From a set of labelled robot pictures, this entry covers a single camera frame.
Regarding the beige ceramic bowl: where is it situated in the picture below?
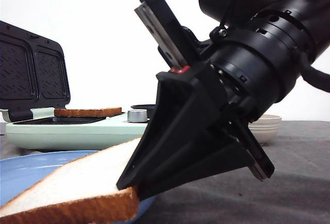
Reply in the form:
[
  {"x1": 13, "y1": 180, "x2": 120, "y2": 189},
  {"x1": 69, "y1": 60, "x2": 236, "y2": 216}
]
[{"x1": 248, "y1": 115, "x2": 282, "y2": 144}]

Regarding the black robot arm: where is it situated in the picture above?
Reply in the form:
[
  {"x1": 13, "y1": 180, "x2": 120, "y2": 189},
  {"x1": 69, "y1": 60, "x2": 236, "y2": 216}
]
[{"x1": 117, "y1": 0, "x2": 329, "y2": 199}]

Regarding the white bread slice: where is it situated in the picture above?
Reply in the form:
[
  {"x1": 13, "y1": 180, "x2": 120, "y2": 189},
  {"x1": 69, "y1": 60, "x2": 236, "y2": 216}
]
[
  {"x1": 54, "y1": 107, "x2": 122, "y2": 117},
  {"x1": 1, "y1": 138, "x2": 140, "y2": 223}
]

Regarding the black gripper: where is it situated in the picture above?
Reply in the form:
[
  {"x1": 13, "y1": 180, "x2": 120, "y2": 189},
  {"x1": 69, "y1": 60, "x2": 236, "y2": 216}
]
[{"x1": 117, "y1": 0, "x2": 312, "y2": 190}]

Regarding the left silver control knob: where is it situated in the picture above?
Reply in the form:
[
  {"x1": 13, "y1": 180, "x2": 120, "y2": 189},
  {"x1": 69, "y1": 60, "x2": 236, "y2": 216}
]
[{"x1": 127, "y1": 109, "x2": 148, "y2": 123}]

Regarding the mint green breakfast maker base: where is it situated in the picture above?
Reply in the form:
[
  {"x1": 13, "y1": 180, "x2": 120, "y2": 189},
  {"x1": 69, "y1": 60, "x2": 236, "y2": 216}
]
[{"x1": 2, "y1": 107, "x2": 147, "y2": 151}]

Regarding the blue plate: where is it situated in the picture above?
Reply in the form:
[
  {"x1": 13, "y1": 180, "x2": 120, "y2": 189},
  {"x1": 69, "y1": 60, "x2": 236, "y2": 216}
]
[{"x1": 0, "y1": 150, "x2": 157, "y2": 224}]

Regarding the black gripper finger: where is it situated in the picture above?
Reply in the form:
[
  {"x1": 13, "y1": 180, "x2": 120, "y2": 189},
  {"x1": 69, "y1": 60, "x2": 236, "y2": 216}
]
[{"x1": 138, "y1": 124, "x2": 252, "y2": 201}]

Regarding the small black frying pan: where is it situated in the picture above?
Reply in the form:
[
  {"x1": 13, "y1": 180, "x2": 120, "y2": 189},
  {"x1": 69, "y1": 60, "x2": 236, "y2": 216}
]
[{"x1": 131, "y1": 104, "x2": 155, "y2": 111}]

